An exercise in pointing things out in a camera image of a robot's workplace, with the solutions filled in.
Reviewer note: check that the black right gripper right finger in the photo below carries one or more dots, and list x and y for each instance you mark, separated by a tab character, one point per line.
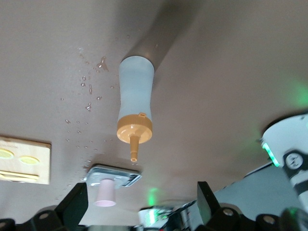
207	207

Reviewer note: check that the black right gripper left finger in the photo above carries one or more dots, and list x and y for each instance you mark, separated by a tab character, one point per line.
74	204

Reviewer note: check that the pink plastic cup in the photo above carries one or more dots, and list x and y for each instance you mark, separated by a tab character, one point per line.
106	195

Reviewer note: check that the clear sauce bottle orange cap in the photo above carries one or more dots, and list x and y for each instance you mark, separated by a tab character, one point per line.
136	96

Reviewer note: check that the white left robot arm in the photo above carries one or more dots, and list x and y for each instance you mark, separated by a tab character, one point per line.
154	214

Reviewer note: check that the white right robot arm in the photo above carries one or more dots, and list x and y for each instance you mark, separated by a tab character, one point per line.
276	134

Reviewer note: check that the silver digital kitchen scale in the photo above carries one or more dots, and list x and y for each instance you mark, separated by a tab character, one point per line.
125	176

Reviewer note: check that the yellow plastic knife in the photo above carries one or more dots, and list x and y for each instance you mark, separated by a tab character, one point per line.
19	175

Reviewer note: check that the dried lemon slice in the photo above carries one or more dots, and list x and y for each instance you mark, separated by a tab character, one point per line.
6	154
29	160

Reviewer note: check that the wooden cutting board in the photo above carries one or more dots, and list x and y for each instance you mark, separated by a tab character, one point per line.
36	149

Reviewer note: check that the brown table cover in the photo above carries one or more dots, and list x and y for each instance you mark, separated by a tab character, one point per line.
216	72

